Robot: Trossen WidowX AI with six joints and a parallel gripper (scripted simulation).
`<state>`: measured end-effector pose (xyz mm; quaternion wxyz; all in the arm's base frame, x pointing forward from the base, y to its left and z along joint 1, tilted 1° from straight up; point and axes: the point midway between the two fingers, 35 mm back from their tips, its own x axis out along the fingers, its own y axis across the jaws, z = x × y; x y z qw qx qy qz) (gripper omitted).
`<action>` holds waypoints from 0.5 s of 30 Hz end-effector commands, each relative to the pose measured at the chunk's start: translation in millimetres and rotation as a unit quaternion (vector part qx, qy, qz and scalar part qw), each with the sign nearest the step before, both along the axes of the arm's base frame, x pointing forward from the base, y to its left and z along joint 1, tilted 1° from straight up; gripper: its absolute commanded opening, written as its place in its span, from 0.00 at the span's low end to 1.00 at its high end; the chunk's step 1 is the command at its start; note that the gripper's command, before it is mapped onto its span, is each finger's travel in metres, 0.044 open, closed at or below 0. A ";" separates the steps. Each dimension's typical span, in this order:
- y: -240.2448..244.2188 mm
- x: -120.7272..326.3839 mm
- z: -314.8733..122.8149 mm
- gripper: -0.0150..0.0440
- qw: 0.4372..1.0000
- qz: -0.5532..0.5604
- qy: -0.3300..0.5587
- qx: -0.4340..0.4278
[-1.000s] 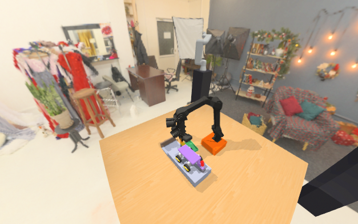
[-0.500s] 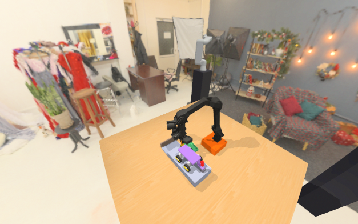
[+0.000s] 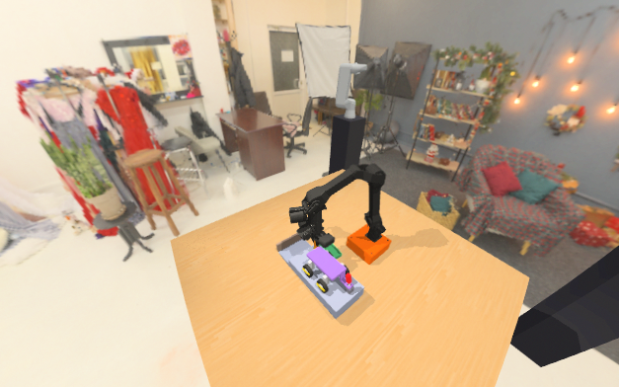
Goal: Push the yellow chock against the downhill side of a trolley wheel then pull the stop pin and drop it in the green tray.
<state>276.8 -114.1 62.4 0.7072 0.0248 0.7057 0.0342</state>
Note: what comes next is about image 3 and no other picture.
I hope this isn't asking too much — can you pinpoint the green tray floor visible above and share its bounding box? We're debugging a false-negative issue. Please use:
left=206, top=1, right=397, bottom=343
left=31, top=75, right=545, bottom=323
left=323, top=244, right=340, bottom=257

